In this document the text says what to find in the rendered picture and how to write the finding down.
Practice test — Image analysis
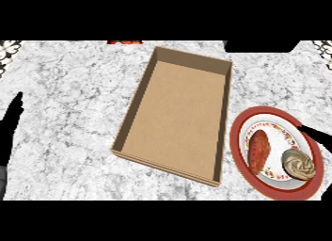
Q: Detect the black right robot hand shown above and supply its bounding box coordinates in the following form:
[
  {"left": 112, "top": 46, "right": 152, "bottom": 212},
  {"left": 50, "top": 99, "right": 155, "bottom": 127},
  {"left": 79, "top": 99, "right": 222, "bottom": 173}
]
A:
[{"left": 296, "top": 124, "right": 332, "bottom": 201}]

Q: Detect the red oval pastry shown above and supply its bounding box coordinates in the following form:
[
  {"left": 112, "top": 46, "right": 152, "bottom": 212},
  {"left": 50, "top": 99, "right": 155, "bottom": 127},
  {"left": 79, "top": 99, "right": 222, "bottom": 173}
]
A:
[{"left": 246, "top": 129, "right": 273, "bottom": 176}]

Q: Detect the brown cardboard box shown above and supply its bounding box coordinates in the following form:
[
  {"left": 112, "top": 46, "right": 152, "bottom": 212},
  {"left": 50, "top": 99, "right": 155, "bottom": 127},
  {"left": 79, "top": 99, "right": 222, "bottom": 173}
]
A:
[{"left": 109, "top": 45, "right": 234, "bottom": 188}]

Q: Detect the red rimmed white plate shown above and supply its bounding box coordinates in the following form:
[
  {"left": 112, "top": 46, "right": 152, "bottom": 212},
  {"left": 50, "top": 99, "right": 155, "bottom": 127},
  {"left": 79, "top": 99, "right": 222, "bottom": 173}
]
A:
[{"left": 227, "top": 105, "right": 324, "bottom": 201}]

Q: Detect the beige swirl cupcake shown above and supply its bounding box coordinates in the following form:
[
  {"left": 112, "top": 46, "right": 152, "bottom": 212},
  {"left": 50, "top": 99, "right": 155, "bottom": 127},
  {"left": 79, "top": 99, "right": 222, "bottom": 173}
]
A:
[{"left": 280, "top": 148, "right": 318, "bottom": 182}]

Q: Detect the red orange object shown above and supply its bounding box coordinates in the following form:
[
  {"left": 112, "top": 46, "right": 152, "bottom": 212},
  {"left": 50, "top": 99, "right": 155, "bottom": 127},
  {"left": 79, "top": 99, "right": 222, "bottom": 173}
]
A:
[{"left": 106, "top": 40, "right": 144, "bottom": 45}]

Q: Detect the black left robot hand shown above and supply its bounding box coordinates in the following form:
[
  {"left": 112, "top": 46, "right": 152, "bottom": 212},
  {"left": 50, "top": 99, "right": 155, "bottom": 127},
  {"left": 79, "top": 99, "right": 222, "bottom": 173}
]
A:
[{"left": 0, "top": 90, "right": 25, "bottom": 169}]

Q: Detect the black appliance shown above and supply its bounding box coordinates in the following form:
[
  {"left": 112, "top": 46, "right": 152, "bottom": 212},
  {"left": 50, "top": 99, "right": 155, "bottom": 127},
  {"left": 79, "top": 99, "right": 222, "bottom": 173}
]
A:
[{"left": 222, "top": 40, "right": 299, "bottom": 54}]

